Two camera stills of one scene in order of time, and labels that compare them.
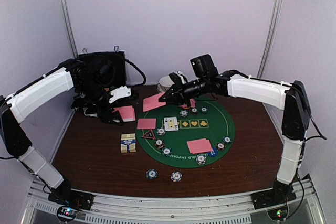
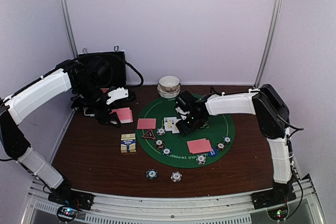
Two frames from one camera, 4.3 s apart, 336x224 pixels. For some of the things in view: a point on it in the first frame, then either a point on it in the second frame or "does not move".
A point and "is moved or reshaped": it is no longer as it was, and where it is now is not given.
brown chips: x=159 y=144 does not move
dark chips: x=227 y=139 does not move
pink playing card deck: x=127 y=113 is moved or reshaped
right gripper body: x=191 y=90 to x=193 y=124
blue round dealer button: x=213 y=152 does not move
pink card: x=199 y=146 does not move
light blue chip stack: x=176 y=176 does not move
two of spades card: x=153 y=102 to x=174 y=128
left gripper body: x=101 y=112 does not move
